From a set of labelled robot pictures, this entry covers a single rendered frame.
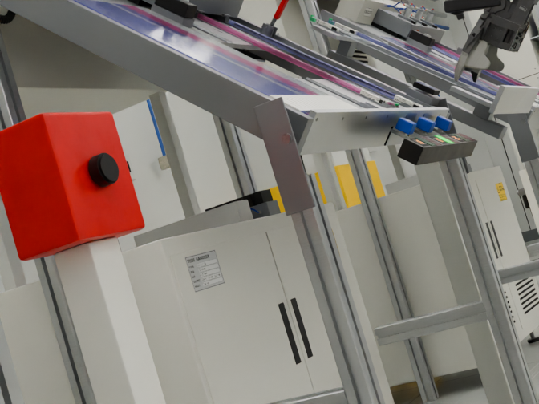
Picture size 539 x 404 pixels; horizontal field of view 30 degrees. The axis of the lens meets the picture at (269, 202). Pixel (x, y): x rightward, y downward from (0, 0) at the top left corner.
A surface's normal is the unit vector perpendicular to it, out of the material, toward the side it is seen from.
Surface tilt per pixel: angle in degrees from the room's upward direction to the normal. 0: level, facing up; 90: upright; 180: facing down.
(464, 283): 90
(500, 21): 90
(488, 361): 90
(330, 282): 90
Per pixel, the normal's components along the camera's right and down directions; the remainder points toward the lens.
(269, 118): -0.46, 0.09
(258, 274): 0.84, -0.28
